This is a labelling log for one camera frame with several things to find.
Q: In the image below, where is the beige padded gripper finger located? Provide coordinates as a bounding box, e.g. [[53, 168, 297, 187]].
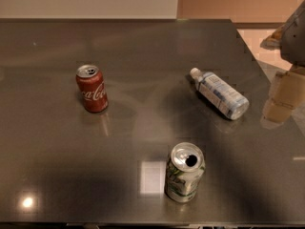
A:
[[262, 65, 305, 123]]

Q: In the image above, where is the green white 7up can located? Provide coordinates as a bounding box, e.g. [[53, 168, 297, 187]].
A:
[[165, 142, 205, 203]]

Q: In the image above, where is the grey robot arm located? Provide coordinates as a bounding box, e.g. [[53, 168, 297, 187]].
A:
[[262, 1, 305, 125]]

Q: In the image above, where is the red Coca-Cola can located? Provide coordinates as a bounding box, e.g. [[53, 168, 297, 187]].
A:
[[76, 64, 109, 113]]

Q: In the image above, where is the clear plastic water bottle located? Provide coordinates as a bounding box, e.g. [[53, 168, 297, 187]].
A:
[[190, 68, 250, 120]]

